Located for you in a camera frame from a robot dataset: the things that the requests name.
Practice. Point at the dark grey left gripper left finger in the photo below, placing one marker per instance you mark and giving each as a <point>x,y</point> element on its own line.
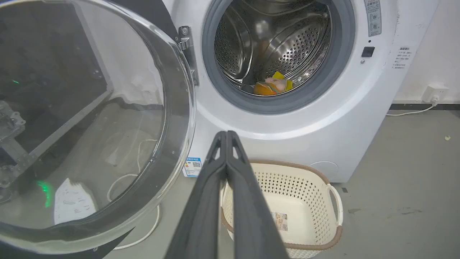
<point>201,212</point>

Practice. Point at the transparent washer door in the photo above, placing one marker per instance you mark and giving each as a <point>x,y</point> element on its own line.
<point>107,118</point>

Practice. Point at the white wall power socket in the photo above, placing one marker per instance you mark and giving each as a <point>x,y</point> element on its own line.
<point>434,93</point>

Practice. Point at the cream perforated laundry basket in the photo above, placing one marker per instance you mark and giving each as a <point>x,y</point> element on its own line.
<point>305,212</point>

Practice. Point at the white front-load washing machine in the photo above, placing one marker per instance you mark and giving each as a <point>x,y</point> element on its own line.
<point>305,118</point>

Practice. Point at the chrome door hinge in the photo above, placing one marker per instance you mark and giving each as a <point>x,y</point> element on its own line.
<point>187,50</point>

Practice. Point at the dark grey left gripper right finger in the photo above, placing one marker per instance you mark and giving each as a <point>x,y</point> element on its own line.
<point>251,216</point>

